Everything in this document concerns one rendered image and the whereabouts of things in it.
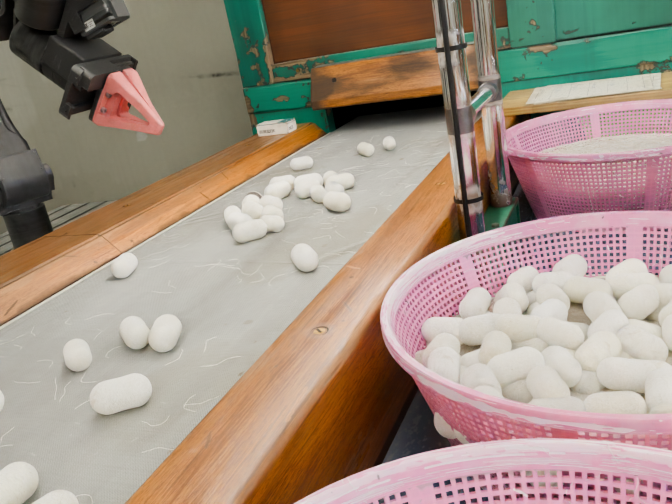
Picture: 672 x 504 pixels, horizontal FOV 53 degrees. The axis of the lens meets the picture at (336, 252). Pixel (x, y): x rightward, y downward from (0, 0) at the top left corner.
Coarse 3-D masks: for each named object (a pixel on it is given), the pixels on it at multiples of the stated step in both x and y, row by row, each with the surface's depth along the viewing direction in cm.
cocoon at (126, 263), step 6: (120, 258) 65; (126, 258) 66; (132, 258) 66; (114, 264) 65; (120, 264) 65; (126, 264) 65; (132, 264) 66; (114, 270) 65; (120, 270) 65; (126, 270) 65; (132, 270) 66; (120, 276) 65; (126, 276) 65
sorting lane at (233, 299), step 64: (384, 128) 118; (384, 192) 78; (192, 256) 68; (256, 256) 65; (320, 256) 62; (64, 320) 58; (192, 320) 53; (256, 320) 51; (0, 384) 48; (64, 384) 46; (192, 384) 43; (0, 448) 40; (64, 448) 39; (128, 448) 38
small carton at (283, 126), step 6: (276, 120) 118; (282, 120) 117; (288, 120) 116; (294, 120) 117; (258, 126) 117; (264, 126) 116; (270, 126) 116; (276, 126) 116; (282, 126) 115; (288, 126) 115; (294, 126) 117; (258, 132) 117; (264, 132) 117; (270, 132) 116; (276, 132) 116; (282, 132) 116; (288, 132) 115
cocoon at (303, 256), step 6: (294, 246) 60; (300, 246) 59; (306, 246) 59; (294, 252) 59; (300, 252) 58; (306, 252) 58; (312, 252) 58; (294, 258) 58; (300, 258) 58; (306, 258) 57; (312, 258) 58; (318, 258) 58; (300, 264) 58; (306, 264) 57; (312, 264) 58; (306, 270) 58
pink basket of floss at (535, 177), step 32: (512, 128) 85; (544, 128) 88; (640, 128) 87; (512, 160) 77; (544, 160) 70; (576, 160) 68; (608, 160) 66; (640, 160) 66; (544, 192) 74; (576, 192) 71; (608, 192) 69; (640, 192) 68
